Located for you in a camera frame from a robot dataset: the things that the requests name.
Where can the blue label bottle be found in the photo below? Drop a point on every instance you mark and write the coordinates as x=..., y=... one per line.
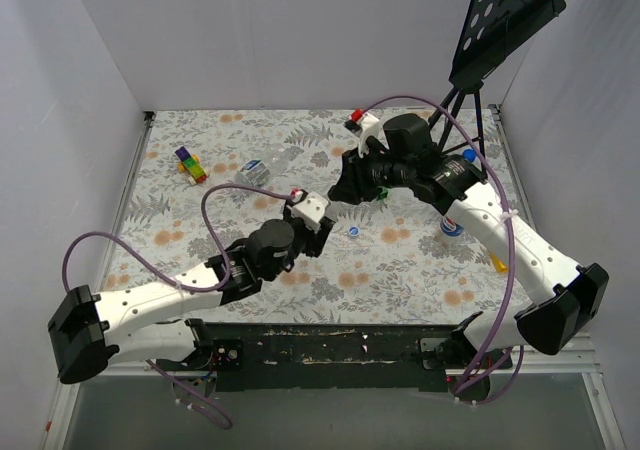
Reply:
x=450, y=228

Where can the floral table cloth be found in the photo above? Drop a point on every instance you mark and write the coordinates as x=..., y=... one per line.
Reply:
x=401, y=269

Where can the white blue bottle cap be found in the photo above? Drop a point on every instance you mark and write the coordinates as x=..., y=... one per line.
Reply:
x=354, y=232

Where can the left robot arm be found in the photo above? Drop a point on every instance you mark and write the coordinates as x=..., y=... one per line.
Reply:
x=91, y=331

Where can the yellow green toy brick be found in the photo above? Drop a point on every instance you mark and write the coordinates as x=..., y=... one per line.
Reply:
x=499, y=266

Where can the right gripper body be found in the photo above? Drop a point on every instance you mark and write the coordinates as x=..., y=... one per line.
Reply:
x=360, y=171

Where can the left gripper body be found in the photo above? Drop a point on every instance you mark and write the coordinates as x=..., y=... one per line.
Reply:
x=310, y=238

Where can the black base beam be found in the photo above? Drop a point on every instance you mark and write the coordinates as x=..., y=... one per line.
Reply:
x=242, y=357

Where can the green blue toy bricks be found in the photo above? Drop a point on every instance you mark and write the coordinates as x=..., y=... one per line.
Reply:
x=382, y=193

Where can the clear bottle silver label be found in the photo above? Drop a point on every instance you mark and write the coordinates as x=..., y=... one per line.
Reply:
x=264, y=166

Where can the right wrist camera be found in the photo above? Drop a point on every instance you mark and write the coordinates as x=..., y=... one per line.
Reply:
x=364, y=125

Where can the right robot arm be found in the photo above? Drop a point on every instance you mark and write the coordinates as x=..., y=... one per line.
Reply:
x=564, y=295

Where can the black music stand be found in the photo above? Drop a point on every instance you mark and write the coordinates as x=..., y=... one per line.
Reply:
x=492, y=31

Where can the multicolour toy brick stack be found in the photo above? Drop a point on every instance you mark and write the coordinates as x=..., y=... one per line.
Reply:
x=190, y=165

